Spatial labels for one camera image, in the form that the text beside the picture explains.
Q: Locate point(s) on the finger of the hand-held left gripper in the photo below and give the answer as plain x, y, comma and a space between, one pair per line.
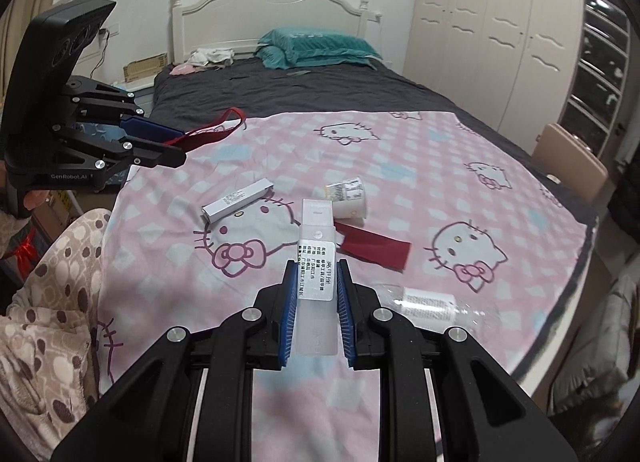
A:
160, 155
150, 127

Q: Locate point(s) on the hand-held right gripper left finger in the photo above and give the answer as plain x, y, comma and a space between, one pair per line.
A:
289, 312

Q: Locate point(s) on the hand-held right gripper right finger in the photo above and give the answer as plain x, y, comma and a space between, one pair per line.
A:
345, 312

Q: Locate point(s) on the clear labelled plastic case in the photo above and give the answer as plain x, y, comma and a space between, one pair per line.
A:
316, 252

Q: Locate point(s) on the dark red cloth piece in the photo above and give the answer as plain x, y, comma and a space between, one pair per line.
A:
375, 247

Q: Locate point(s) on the clear plastic bottle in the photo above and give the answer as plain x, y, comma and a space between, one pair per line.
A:
430, 309

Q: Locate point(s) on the small white carton box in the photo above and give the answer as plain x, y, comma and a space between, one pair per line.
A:
235, 202

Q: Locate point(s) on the white paper cup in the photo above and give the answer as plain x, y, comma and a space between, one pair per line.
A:
347, 197

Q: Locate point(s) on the person's left hand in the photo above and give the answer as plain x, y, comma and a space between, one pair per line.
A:
36, 202

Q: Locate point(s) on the pale blue nightstand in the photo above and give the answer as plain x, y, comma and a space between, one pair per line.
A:
140, 96

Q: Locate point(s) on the cream slatted box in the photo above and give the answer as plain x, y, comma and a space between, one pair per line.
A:
145, 66

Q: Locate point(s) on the pink crumpled garment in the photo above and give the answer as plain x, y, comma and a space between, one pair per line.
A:
182, 70

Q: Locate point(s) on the white crumpled garment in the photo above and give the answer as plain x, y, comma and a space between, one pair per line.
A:
212, 56

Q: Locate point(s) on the teal pillow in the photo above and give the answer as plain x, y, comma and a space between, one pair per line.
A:
270, 59
320, 44

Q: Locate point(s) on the red ribbon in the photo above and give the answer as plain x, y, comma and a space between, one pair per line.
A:
24, 252

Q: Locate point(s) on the pink printed blanket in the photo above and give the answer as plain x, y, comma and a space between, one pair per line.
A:
425, 166

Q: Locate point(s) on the spotted pajama leg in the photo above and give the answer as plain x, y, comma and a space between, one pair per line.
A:
65, 292

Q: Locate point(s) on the grey storage bag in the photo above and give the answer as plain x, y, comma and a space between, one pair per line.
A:
600, 342

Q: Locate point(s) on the pink suitcase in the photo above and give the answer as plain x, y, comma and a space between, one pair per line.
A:
570, 161

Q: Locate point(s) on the white wardrobe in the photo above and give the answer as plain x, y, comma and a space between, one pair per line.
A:
490, 16

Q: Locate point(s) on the white tower of dark drawers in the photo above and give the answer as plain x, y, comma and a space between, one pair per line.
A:
595, 66

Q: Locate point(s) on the white wall socket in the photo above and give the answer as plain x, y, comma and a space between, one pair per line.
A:
104, 33

